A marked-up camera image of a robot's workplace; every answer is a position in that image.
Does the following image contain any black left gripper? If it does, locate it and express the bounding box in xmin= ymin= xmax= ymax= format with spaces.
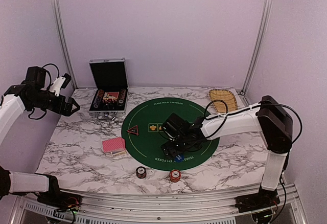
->
xmin=29 ymin=91 xmax=79 ymax=117

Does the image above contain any orange-red 5 chip stack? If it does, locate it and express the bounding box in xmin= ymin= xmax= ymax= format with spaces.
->
xmin=169 ymin=169 xmax=181 ymax=183

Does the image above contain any black triangular all-in button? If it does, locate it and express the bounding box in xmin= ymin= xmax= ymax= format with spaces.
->
xmin=127 ymin=125 xmax=139 ymax=136

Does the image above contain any red-backed playing card deck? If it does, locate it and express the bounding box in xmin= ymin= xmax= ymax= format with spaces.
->
xmin=102 ymin=137 xmax=125 ymax=153

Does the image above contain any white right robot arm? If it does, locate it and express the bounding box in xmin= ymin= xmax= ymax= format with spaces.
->
xmin=161 ymin=96 xmax=293 ymax=211

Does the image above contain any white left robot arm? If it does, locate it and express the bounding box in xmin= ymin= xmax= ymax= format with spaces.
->
xmin=1 ymin=66 xmax=81 ymax=209

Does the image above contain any blue small blind button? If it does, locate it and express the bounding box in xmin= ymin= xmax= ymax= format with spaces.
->
xmin=174 ymin=154 xmax=184 ymax=163

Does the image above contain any green round poker mat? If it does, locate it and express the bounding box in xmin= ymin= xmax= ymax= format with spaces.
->
xmin=122 ymin=98 xmax=219 ymax=171

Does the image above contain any dark red 100 chip stack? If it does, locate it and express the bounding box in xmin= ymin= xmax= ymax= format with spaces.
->
xmin=136 ymin=166 xmax=147 ymax=179

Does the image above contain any aluminium poker chip case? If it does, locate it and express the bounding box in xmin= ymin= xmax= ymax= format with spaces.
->
xmin=89 ymin=58 xmax=129 ymax=116

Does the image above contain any woven yellow bamboo tray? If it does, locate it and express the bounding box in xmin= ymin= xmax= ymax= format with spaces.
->
xmin=209 ymin=89 xmax=238 ymax=113

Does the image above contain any blue-backed playing card deck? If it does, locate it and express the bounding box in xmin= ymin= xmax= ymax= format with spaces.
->
xmin=111 ymin=150 xmax=127 ymax=158

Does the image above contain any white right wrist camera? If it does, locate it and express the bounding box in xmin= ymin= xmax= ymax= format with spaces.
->
xmin=162 ymin=122 xmax=176 ymax=139

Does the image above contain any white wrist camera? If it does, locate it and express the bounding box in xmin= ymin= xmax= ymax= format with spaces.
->
xmin=162 ymin=122 xmax=176 ymax=139
xmin=49 ymin=73 xmax=72 ymax=97

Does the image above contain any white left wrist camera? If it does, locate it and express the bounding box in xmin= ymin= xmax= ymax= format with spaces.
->
xmin=49 ymin=73 xmax=72 ymax=97

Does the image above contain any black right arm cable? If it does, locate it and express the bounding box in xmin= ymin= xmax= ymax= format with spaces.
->
xmin=203 ymin=99 xmax=302 ymax=153

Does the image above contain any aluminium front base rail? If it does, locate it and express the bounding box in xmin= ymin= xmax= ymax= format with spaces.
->
xmin=15 ymin=183 xmax=302 ymax=224

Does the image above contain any left aluminium frame post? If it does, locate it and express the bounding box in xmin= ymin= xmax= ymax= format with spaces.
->
xmin=51 ymin=0 xmax=78 ymax=89

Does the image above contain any aluminium frame post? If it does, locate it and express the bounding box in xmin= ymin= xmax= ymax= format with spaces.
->
xmin=240 ymin=0 xmax=273 ymax=96
xmin=51 ymin=0 xmax=78 ymax=89

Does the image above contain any right aluminium frame post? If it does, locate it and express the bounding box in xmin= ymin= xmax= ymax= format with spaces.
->
xmin=240 ymin=0 xmax=273 ymax=96

